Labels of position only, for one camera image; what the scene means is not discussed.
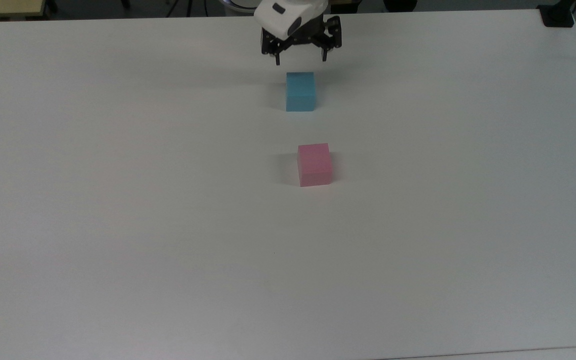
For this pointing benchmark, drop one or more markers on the black stand clamp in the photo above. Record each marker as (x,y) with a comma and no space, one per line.
(557,15)

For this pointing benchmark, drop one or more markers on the pink cube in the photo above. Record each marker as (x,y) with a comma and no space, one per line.
(314,165)

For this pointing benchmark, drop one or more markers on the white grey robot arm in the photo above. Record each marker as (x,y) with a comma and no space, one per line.
(288,15)

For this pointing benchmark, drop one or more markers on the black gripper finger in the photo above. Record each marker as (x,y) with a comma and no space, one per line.
(332,36)
(270,46)

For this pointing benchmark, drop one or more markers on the blue cube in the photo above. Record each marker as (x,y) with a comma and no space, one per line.
(300,92)

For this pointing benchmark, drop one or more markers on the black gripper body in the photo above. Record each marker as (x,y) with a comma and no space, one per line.
(307,34)

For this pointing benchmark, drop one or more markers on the wooden board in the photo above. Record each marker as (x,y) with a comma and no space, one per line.
(5,7)

